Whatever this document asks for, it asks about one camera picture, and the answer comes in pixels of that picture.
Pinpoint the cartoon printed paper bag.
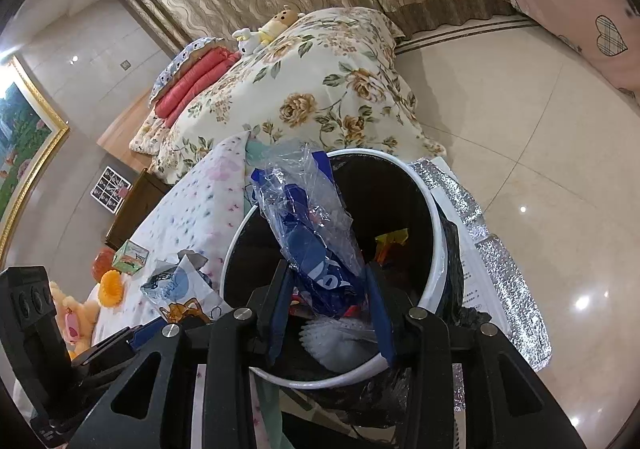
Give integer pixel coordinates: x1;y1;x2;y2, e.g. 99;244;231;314
140;251;236;325

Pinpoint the green printed carton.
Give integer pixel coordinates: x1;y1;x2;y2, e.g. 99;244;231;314
111;240;151;276

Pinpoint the red toy apple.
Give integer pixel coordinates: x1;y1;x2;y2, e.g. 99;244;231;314
91;246;117;278

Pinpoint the silver foil mat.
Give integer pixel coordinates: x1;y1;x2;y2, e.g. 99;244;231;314
407;158;554;373

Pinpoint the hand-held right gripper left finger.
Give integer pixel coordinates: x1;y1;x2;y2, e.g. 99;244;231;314
70;259;299;449

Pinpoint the blue plastic packaging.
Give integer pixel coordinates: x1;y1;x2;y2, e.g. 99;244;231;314
250;141;374;320

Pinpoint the white spotted blanket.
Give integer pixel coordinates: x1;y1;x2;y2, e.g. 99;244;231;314
12;131;261;449

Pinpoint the gold framed painting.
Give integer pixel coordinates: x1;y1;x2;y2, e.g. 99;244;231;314
0;54;71;270

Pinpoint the wooden headboard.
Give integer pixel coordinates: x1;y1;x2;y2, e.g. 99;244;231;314
96;99;156;168

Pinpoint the yellow spotted plush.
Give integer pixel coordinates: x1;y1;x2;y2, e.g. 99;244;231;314
257;5;307;41

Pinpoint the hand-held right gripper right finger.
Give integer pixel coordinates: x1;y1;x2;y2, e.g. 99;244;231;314
362;261;589;449

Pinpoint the white foam fruit net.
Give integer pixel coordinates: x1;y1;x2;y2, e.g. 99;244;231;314
299;318;381;373

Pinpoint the orange plastic packet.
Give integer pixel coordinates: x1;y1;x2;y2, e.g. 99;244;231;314
374;228;410;264

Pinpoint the black and white photo sheet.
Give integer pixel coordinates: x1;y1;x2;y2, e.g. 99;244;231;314
90;166;132;214

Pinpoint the folded red blanket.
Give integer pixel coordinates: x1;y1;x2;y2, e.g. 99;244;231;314
154;46;242;130

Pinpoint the dark wooden nightstand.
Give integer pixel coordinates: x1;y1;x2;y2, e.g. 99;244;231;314
104;168;174;253

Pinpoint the tan plush bear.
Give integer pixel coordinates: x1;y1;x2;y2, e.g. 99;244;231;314
47;280;101;360

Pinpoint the white bunny plush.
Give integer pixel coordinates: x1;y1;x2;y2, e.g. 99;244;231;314
231;26;269;55

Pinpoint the blue and white pillow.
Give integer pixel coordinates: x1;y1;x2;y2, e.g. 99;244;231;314
149;36;226;105

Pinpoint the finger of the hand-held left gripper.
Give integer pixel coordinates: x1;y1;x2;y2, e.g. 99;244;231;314
72;317;169;371

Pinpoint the floral quilt bed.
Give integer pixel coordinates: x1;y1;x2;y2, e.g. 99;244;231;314
129;6;449;182

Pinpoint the black bin with white rim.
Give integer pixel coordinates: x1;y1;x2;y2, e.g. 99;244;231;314
219;149;446;388

